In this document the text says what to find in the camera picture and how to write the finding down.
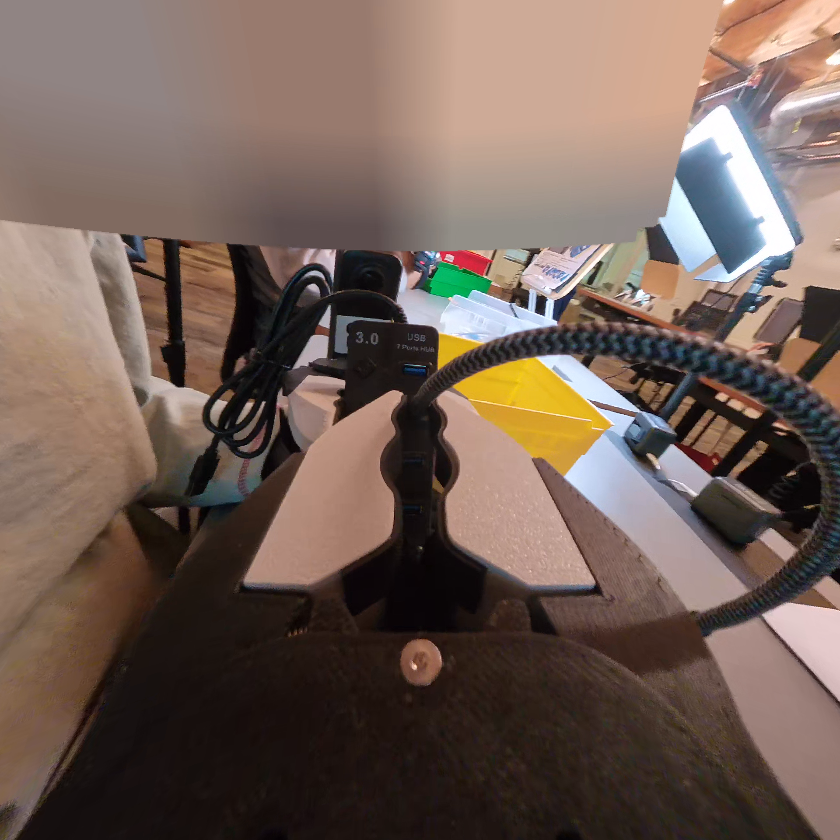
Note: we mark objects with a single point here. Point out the person's left forearm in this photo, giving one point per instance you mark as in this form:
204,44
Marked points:
170,433

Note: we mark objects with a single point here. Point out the person's cream sweater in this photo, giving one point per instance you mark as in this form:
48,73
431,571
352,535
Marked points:
59,394

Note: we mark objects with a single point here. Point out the studio light panel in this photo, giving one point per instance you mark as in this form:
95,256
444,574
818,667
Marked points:
718,197

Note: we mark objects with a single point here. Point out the clear plastic bin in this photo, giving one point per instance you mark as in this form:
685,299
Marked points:
479,315

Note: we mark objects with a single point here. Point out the yellow plastic bin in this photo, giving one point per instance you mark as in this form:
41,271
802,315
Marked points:
525,407

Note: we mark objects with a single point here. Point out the black tripod leg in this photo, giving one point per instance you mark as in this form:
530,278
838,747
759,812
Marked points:
174,315

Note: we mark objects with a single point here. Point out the instruction poster board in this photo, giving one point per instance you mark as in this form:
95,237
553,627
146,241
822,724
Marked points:
558,269

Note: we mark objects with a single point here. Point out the green plastic bin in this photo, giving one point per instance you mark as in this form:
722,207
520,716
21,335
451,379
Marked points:
456,279

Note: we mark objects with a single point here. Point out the black light stand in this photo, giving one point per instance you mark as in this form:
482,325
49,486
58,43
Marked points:
764,282

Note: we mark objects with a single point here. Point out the long wooden table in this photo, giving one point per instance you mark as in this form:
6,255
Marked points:
610,303

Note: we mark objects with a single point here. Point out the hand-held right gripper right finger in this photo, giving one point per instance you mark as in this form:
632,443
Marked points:
518,518

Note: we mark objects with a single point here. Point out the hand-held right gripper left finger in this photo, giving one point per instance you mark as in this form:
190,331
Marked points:
328,512

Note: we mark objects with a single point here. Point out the white board stand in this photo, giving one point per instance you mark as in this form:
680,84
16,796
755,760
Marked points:
814,649

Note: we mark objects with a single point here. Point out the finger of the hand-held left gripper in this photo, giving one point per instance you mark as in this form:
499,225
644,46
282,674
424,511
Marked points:
312,410

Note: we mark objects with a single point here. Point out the small grey box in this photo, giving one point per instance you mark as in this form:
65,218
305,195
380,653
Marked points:
646,430
728,508

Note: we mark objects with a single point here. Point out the red plastic bin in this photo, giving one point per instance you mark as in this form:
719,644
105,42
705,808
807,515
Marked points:
469,258

